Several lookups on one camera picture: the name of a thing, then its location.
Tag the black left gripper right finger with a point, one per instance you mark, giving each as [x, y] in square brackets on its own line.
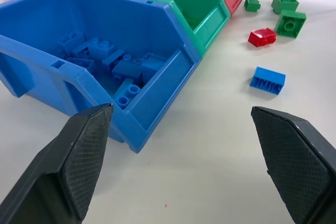
[296, 166]

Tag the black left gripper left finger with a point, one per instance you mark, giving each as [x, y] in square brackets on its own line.
[63, 166]

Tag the blue hollow building block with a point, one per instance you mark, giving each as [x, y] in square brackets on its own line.
[267, 78]

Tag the long blue studded brick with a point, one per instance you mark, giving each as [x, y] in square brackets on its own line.
[128, 92]

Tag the blue building brick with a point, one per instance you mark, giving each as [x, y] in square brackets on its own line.
[70, 40]
[128, 68]
[113, 58]
[102, 47]
[82, 63]
[153, 63]

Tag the red building block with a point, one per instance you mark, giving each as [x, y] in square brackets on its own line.
[262, 37]

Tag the large green building block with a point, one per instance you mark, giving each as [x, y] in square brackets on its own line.
[290, 24]

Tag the blue plastic storage bin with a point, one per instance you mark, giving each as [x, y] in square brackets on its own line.
[34, 22]

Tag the medium green building block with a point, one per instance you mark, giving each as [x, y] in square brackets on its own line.
[284, 3]

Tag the small green building block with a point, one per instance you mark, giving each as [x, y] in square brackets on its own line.
[252, 4]

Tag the green plastic storage bin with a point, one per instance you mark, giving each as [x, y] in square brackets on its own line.
[199, 1]

